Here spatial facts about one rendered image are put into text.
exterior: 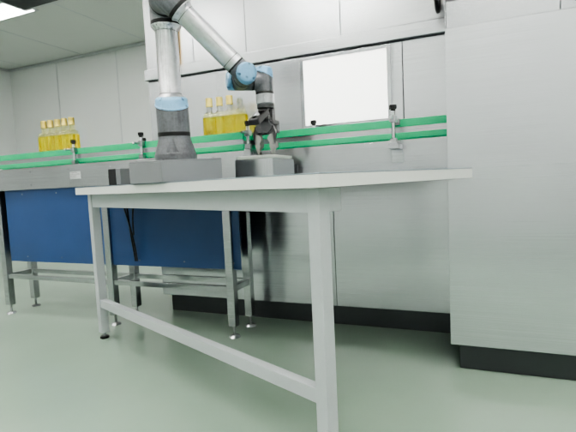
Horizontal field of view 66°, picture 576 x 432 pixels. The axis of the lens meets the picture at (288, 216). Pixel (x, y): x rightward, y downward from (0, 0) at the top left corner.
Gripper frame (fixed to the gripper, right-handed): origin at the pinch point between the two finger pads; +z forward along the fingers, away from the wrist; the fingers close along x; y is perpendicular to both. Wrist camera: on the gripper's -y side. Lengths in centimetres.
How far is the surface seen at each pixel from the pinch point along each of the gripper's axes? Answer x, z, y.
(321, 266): -46, 33, -64
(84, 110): 464, -109, 324
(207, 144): 36.4, -7.4, 12.1
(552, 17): -103, -37, 7
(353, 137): -31.0, -5.6, 23.1
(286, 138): 0.3, -7.8, 22.6
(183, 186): 6.3, 11.7, -47.5
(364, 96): -32, -25, 40
